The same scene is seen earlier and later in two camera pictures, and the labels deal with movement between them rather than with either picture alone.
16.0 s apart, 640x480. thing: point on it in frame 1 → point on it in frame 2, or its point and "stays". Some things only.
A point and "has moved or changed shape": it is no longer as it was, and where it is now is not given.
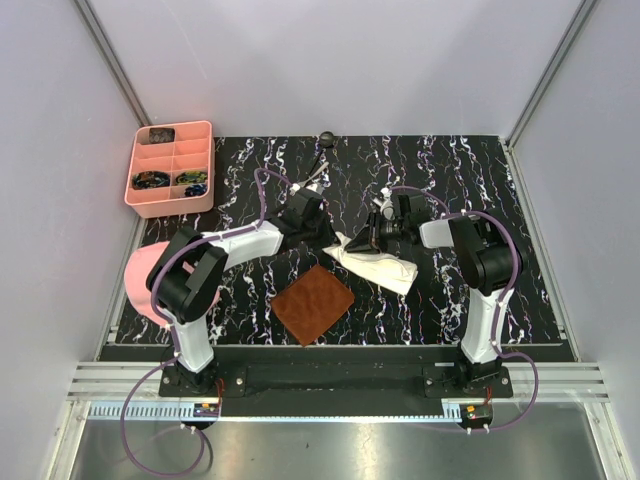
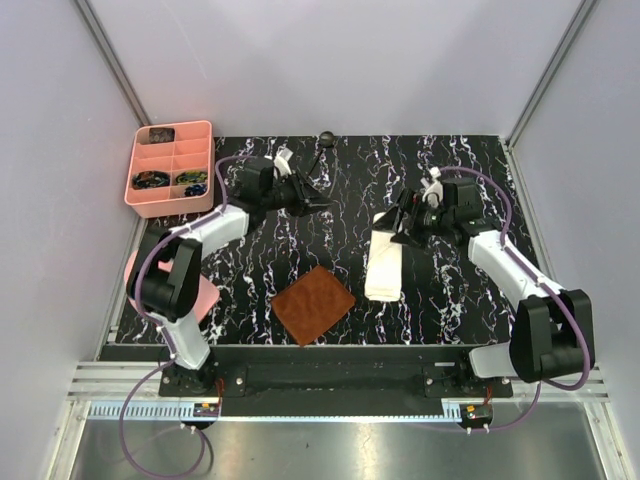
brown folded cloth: [311, 304] stays
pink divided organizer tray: [172, 169] stays
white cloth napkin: [390, 272] has moved or changed shape
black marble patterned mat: [353, 240] stays
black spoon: [326, 140] stays
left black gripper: [328, 236] → [303, 202]
